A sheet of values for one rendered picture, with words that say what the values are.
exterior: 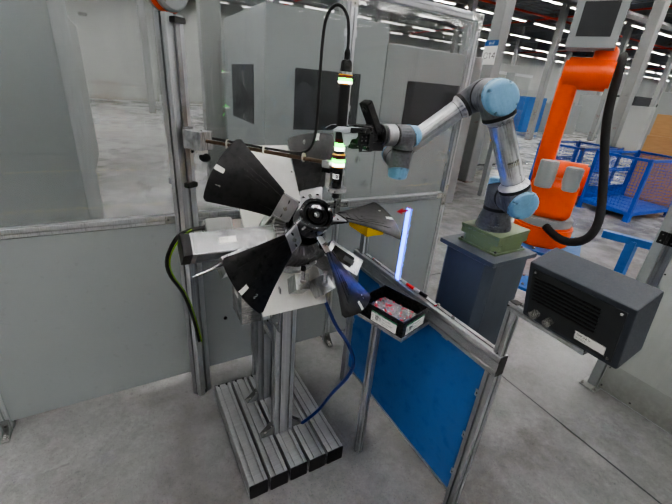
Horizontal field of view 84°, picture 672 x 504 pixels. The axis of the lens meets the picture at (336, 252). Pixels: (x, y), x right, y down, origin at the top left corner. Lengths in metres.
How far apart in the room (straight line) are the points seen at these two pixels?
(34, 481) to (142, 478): 0.43
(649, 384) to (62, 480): 2.98
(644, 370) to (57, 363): 3.09
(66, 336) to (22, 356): 0.18
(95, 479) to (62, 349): 0.59
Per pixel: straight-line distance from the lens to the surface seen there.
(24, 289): 2.04
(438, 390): 1.65
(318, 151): 1.40
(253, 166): 1.25
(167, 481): 2.02
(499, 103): 1.45
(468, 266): 1.75
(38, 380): 2.30
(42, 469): 2.25
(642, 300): 1.07
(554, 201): 4.96
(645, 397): 2.88
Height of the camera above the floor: 1.62
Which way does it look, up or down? 24 degrees down
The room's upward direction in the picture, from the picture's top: 5 degrees clockwise
